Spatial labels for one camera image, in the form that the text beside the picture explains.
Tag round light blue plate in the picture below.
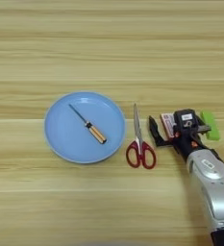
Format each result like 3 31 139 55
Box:
43 90 127 165

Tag black box with white label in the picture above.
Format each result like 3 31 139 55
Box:
173 108 198 130

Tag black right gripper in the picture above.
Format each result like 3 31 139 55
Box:
148 115 214 161

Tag orange handled screwdriver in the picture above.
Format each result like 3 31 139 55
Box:
67 103 108 145

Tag green rectangular block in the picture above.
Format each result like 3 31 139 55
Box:
200 110 221 141

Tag white and red small box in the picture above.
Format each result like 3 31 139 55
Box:
160 111 177 139

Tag red handled scissors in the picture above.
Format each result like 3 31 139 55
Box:
125 102 158 170

